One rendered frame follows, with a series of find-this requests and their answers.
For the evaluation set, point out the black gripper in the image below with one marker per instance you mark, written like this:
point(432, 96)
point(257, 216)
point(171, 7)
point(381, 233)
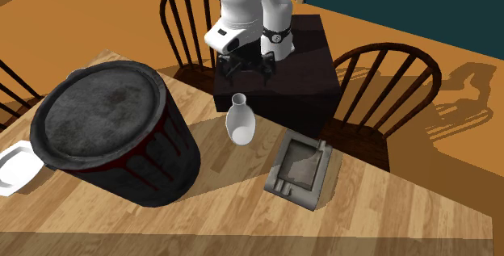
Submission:
point(246, 52)

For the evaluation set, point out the white vase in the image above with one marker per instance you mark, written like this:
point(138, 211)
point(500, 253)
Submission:
point(240, 123)

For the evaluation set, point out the dark wooden spindle chair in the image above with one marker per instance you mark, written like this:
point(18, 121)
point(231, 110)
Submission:
point(15, 97)
point(189, 72)
point(358, 141)

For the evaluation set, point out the dark robot stand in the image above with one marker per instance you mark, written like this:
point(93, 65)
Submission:
point(307, 86)

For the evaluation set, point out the grey square ashtray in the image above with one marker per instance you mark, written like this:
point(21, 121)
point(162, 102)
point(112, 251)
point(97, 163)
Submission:
point(299, 164)

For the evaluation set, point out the black bucket with red drips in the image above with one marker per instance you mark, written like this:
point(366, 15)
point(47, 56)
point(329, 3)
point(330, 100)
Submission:
point(106, 113)

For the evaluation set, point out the wooden table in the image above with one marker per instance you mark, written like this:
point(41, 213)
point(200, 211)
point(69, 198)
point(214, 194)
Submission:
point(236, 219)

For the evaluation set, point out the white plate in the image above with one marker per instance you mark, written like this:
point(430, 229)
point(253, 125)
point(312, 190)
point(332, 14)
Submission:
point(17, 166)

